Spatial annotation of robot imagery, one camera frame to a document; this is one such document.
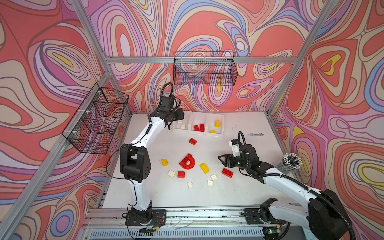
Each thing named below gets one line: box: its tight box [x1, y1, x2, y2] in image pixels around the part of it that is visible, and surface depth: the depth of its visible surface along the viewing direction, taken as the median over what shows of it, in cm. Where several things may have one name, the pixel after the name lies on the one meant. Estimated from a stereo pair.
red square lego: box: [177, 171, 186, 179], surface depth 88 cm
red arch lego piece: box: [179, 153, 196, 170], surface depth 94 cm
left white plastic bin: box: [172, 111, 191, 134], surface depth 108 cm
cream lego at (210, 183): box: [207, 179, 213, 187], surface depth 86 cm
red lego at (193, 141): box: [189, 137, 198, 146], surface depth 103 cm
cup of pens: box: [276, 152, 303, 175], surface depth 77 cm
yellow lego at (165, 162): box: [161, 159, 169, 167], surface depth 93 cm
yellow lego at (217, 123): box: [214, 120, 221, 128], surface depth 110 cm
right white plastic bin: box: [205, 113, 225, 138], surface depth 110 cm
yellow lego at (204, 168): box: [199, 163, 210, 174], surface depth 92 cm
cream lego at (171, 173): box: [167, 169, 176, 178], surface depth 90 cm
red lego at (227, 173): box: [221, 168, 234, 179], surface depth 89 cm
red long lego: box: [199, 123, 205, 132], surface depth 110 cm
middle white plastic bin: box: [188, 112, 208, 136], surface depth 110 cm
